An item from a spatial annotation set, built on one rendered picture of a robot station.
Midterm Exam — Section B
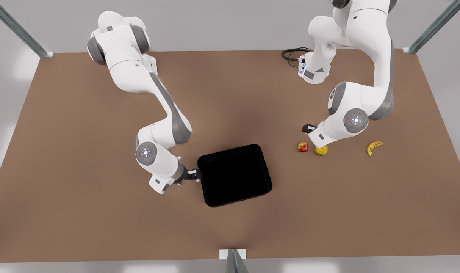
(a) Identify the yellow banana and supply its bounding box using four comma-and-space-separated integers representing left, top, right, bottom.
367, 141, 384, 157

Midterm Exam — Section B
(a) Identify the black storage box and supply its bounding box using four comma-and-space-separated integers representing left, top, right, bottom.
197, 144, 273, 208

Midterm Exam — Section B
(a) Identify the silver frame post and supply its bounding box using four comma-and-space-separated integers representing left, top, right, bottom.
219, 249, 249, 273
0, 0, 55, 58
402, 0, 460, 54

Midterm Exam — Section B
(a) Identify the black cable loop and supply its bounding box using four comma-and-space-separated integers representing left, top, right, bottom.
281, 47, 312, 68

